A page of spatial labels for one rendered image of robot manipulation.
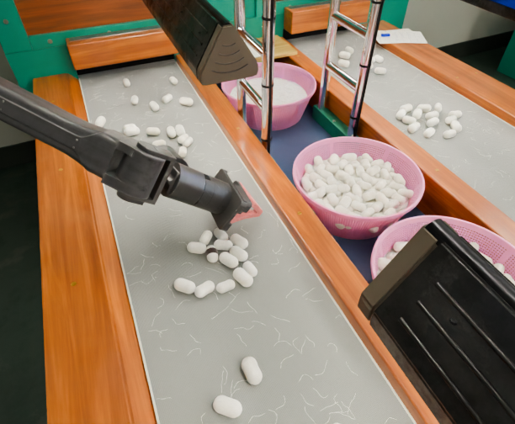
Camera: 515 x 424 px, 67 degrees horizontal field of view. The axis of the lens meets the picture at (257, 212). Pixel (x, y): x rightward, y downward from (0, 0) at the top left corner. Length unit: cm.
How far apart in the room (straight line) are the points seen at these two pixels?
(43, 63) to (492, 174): 120
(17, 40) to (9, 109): 69
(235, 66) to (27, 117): 29
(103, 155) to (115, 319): 24
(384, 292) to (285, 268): 43
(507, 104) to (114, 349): 108
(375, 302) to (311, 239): 43
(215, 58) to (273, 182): 35
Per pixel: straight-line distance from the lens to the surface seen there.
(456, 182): 89
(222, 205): 65
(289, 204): 74
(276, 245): 71
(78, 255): 72
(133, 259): 72
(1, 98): 64
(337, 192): 83
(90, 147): 59
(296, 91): 119
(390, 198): 86
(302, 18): 142
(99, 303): 65
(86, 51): 126
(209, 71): 52
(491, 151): 107
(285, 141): 107
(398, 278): 25
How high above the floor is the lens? 128
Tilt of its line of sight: 44 degrees down
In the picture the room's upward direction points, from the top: straight up
